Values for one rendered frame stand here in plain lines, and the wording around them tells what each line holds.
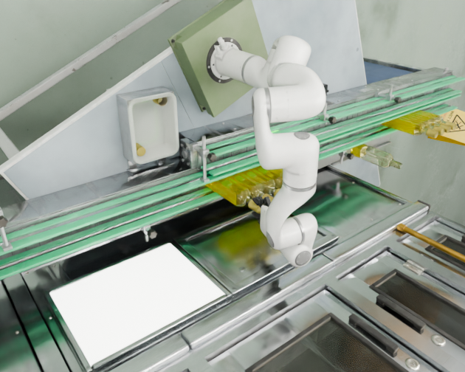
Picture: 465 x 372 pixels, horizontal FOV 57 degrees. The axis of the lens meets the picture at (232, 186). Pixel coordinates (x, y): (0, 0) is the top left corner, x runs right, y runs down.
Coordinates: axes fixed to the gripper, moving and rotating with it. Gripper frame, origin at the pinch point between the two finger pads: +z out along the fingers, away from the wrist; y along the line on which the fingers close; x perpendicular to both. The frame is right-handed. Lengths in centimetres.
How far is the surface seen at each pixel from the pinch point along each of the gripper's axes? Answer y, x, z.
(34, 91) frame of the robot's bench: 24, 63, 82
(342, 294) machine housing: -14.9, -12.7, -32.0
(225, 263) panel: -12.4, 15.2, -8.2
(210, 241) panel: -12.4, 15.6, 4.3
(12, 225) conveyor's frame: 7, 73, 9
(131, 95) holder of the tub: 34, 33, 29
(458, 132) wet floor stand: -78, -294, 162
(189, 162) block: 8.5, 15.8, 24.6
